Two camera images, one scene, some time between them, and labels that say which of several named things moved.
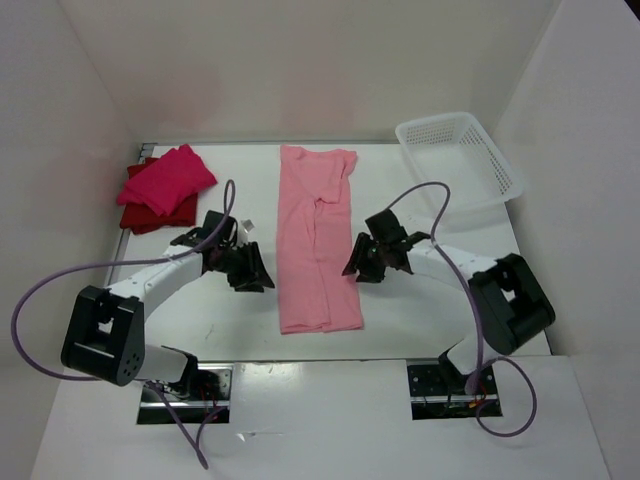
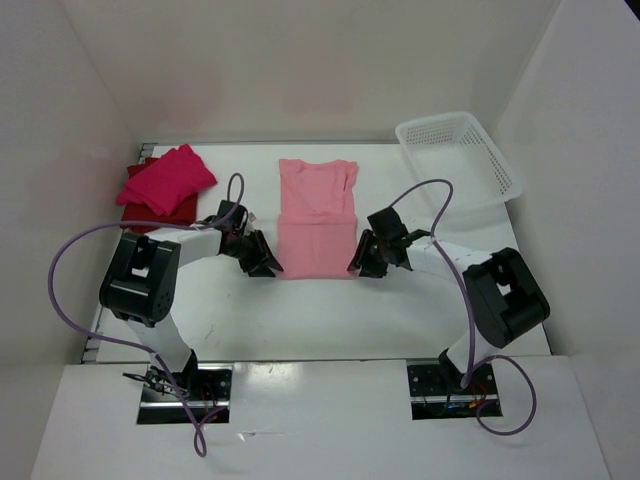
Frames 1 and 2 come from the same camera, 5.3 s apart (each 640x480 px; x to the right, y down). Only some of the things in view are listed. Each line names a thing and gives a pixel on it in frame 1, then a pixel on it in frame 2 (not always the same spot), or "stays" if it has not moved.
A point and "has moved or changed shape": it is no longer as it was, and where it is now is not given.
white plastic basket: x=458 y=151 stays
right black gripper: x=359 y=261 stays
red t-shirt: x=139 y=218 stays
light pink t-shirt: x=317 y=277 has moved or changed shape
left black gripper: x=254 y=274 to x=262 y=258
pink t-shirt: x=170 y=183 stays
